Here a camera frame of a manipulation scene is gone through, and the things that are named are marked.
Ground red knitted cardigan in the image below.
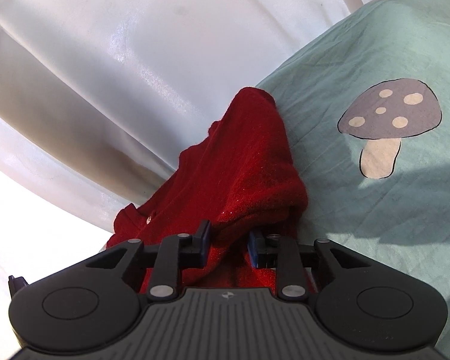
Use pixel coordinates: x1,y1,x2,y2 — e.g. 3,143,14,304
105,87,308,290

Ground teal mushroom print bedsheet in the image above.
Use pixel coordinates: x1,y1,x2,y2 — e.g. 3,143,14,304
259,0,450,358

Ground white sheer curtain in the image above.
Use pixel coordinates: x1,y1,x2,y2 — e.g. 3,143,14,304
0,0,372,230

